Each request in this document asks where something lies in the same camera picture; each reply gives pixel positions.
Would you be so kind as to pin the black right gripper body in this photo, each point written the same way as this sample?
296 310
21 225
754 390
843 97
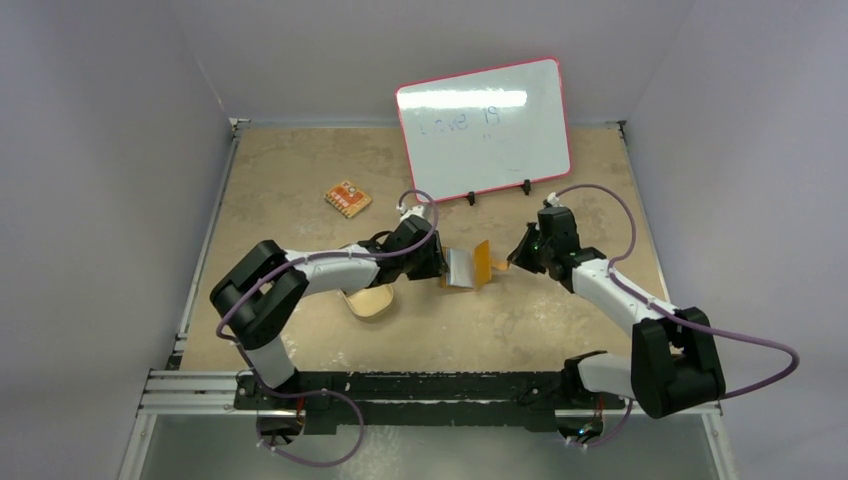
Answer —
532 249

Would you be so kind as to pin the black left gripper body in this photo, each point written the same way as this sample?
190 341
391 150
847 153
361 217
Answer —
425 265

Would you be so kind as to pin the yellow leather card holder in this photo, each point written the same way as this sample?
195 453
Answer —
470 269

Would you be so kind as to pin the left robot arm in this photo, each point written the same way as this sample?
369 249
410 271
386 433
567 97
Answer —
256 299

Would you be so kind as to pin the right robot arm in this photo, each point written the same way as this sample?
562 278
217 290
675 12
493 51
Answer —
673 364

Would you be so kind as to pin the beige oval card tray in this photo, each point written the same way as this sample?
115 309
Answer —
369 304

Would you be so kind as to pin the pink framed whiteboard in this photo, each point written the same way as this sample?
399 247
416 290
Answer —
486 130

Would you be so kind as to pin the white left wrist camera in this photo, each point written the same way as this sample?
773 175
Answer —
420 210

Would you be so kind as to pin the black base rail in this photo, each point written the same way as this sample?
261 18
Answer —
537 401

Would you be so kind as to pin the aluminium frame rails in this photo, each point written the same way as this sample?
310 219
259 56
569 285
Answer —
188 427

